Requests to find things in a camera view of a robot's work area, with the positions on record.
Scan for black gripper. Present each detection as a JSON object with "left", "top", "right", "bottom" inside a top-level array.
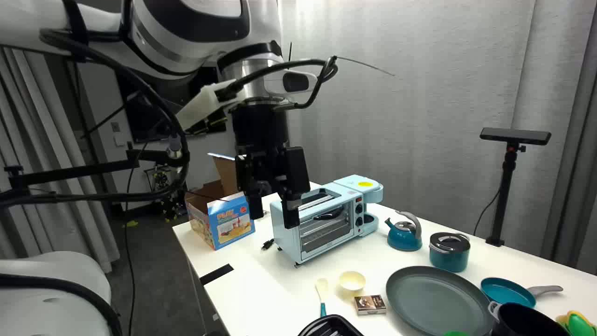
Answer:
[{"left": 232, "top": 100, "right": 312, "bottom": 229}]

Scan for small brown box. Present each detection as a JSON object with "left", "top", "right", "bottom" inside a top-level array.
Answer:
[{"left": 353, "top": 293, "right": 388, "bottom": 317}]

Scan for open cardboard box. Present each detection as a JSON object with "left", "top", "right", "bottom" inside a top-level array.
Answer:
[{"left": 183, "top": 155, "right": 241, "bottom": 240}]

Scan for blue toy package box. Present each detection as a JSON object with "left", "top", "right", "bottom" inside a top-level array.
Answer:
[{"left": 206, "top": 190, "right": 258, "bottom": 252}]

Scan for small cream bowl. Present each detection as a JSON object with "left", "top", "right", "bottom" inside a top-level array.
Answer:
[{"left": 336, "top": 268, "right": 368, "bottom": 295}]

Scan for light blue toaster oven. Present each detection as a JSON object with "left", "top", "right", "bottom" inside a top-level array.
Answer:
[{"left": 269, "top": 173, "right": 387, "bottom": 267}]

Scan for black tape strip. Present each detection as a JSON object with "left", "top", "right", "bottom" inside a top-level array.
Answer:
[{"left": 198, "top": 263, "right": 235, "bottom": 287}]

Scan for teal pot with lid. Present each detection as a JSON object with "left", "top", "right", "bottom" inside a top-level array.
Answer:
[{"left": 428, "top": 229, "right": 472, "bottom": 274}]

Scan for grey round plate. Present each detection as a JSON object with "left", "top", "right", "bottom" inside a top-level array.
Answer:
[{"left": 385, "top": 265, "right": 499, "bottom": 336}]

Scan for black tripod boom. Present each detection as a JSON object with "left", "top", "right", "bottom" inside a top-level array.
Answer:
[{"left": 0, "top": 140, "right": 189, "bottom": 211}]

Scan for green toy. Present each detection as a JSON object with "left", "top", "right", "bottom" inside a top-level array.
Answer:
[{"left": 554, "top": 308, "right": 597, "bottom": 336}]

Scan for cream spoon teal handle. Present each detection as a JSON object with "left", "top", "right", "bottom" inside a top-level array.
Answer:
[{"left": 314, "top": 276, "right": 332, "bottom": 319}]

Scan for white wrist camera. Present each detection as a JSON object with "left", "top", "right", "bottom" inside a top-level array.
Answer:
[{"left": 280, "top": 69, "right": 318, "bottom": 95}]

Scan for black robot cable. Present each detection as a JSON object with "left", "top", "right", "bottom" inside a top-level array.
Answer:
[{"left": 0, "top": 26, "right": 342, "bottom": 207}]

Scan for camera bar on black stand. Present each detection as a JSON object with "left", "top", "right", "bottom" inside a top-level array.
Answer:
[{"left": 478, "top": 125, "right": 554, "bottom": 248}]

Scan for teal small pan grey handle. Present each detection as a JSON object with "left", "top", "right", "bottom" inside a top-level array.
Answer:
[{"left": 480, "top": 276, "right": 566, "bottom": 309}]

